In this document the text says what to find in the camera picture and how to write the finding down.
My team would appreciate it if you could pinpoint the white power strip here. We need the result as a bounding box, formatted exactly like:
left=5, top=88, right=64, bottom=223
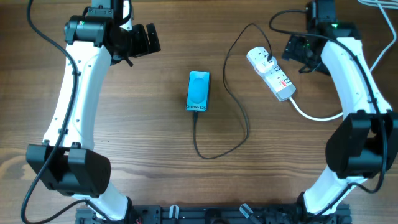
left=246, top=47, right=296, bottom=101

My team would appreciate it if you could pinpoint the black USB charging cable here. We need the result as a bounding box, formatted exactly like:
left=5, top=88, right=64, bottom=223
left=192, top=22, right=274, bottom=160

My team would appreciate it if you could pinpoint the teal Galaxy smartphone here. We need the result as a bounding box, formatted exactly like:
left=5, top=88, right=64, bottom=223
left=185, top=71, right=211, bottom=112

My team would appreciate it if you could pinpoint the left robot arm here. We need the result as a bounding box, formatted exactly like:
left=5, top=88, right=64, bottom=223
left=26, top=1, right=160, bottom=223

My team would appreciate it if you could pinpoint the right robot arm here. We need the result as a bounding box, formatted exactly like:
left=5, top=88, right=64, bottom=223
left=285, top=0, right=397, bottom=223

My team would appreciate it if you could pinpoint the white USB charger plug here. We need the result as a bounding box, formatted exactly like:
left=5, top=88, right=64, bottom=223
left=254, top=58, right=277, bottom=74

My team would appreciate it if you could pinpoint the white power strip cord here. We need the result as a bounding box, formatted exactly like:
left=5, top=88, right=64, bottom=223
left=289, top=0, right=397, bottom=122

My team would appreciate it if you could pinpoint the white cables top corner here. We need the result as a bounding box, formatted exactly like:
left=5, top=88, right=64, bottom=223
left=356, top=0, right=398, bottom=10

